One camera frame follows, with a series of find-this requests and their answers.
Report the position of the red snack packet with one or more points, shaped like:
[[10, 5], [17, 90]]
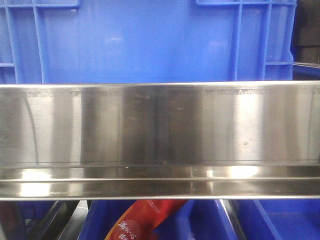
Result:
[[142, 217]]

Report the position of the stainless steel rail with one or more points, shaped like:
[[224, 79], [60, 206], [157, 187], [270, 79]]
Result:
[[214, 140]]

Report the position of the lower blue plastic bin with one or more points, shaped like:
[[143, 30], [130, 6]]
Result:
[[269, 219]]

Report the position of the large blue plastic bin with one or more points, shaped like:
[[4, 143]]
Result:
[[145, 41]]

